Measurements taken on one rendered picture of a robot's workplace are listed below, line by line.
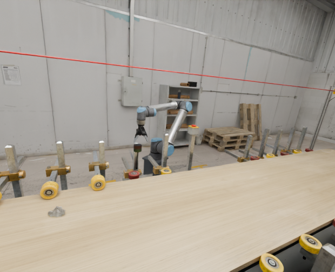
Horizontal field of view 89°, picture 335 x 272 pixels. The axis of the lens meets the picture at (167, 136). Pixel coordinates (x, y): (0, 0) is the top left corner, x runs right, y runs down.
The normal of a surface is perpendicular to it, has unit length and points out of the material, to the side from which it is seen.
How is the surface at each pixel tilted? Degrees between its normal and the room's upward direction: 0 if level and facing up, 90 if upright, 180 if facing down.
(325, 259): 90
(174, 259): 0
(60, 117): 90
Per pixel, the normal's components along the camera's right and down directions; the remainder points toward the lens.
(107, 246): 0.07, -0.96
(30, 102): 0.44, 0.29
